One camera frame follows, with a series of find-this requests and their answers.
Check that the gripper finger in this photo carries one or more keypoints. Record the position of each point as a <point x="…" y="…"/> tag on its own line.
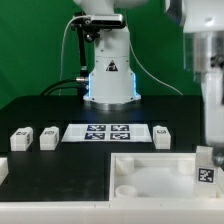
<point x="218" y="160"/>

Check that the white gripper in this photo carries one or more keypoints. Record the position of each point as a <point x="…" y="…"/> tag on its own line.
<point x="204" y="57"/>

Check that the white square tabletop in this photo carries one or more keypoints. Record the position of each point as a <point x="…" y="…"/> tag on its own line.
<point x="155" y="175"/>

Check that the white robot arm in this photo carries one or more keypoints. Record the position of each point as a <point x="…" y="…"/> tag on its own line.
<point x="111" y="84"/>

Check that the white sheet with tags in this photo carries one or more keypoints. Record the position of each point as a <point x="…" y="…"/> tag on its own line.
<point x="107" y="133"/>

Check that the white front fence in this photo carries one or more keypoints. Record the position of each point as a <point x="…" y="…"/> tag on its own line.
<point x="148" y="212"/>

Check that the white left fence piece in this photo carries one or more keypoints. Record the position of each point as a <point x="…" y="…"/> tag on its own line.
<point x="3" y="169"/>

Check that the black camera on stand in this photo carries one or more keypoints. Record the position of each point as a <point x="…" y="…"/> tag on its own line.
<point x="93" y="24"/>

